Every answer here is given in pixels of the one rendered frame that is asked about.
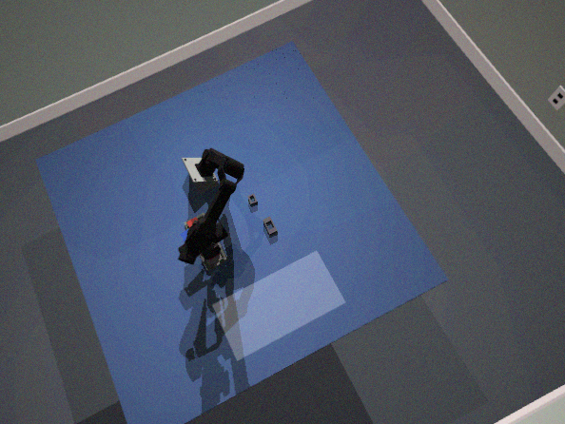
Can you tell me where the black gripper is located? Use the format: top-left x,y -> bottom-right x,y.
179,222 -> 228,256

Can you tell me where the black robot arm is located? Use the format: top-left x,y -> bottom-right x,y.
179,148 -> 244,264

